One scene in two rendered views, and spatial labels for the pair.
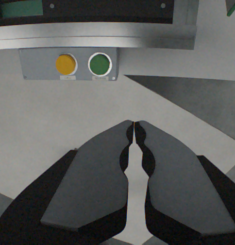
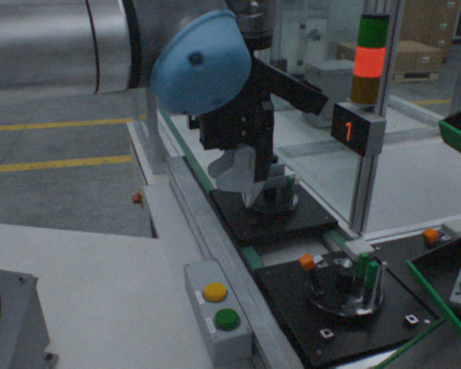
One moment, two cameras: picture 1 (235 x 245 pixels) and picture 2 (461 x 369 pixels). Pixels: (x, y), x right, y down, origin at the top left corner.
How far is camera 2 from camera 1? 0.54 m
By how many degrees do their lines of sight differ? 72
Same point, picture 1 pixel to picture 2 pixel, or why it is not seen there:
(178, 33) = not seen: outside the picture
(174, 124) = not seen: outside the picture
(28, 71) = (195, 267)
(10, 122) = (99, 278)
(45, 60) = (211, 277)
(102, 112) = not seen: outside the picture
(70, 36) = (244, 294)
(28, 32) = (235, 263)
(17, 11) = (250, 257)
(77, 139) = (78, 358)
